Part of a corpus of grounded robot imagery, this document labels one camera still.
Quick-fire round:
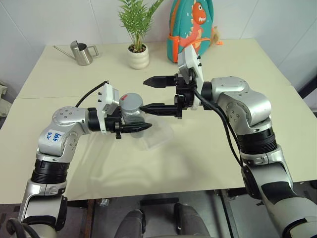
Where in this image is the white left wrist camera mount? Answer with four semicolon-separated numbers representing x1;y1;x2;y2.
97;83;123;136

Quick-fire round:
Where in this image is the black furniture piece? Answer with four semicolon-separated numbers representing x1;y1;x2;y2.
297;76;317;100

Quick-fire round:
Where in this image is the green leafy plant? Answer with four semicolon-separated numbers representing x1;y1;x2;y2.
117;0;164;53

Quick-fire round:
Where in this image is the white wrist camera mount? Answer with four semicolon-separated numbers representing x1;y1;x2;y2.
177;46;205;110
97;83;123;136

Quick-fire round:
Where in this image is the teal dinosaur backpack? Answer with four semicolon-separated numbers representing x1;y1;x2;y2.
166;0;224;64

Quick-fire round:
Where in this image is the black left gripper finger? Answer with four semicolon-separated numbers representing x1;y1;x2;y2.
120;122;153;133

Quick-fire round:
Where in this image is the white ribbed plant pot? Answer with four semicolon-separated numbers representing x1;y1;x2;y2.
127;43;151;70

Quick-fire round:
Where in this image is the clear plastic bag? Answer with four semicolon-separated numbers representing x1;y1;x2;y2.
135;120;175;151

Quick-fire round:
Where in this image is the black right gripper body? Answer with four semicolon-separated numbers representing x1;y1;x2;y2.
173;70;199;119

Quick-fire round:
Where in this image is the grey jar lid red sticker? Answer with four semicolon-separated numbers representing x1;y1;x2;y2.
118;93;145;113

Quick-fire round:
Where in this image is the thick black cable loop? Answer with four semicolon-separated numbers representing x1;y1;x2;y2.
4;217;40;238

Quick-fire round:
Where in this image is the brown plush toy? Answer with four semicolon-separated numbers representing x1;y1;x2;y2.
211;25;223;43

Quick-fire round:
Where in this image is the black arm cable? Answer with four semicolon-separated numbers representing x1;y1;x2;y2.
75;79;110;109
193;88;246;169

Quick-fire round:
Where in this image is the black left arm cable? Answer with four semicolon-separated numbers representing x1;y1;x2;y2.
75;79;110;109

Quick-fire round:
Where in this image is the black bar under table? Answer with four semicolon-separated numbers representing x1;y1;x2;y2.
139;197;180;207

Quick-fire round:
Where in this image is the dark grey rounded shape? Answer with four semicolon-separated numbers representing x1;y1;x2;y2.
173;202;211;238
114;209;147;238

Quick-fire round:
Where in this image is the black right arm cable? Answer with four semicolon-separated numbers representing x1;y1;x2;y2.
193;88;246;169

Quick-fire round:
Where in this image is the clear glass jar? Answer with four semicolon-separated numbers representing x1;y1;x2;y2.
120;108;147;138

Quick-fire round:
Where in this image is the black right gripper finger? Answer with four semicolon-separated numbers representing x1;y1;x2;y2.
140;102;177;116
143;75;177;89

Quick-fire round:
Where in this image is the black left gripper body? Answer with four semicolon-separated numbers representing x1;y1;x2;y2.
104;107;126;140

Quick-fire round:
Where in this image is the silver metal watering can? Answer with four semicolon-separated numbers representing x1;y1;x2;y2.
53;40;100;66

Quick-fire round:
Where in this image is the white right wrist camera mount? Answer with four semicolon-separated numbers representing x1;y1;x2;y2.
177;46;205;110

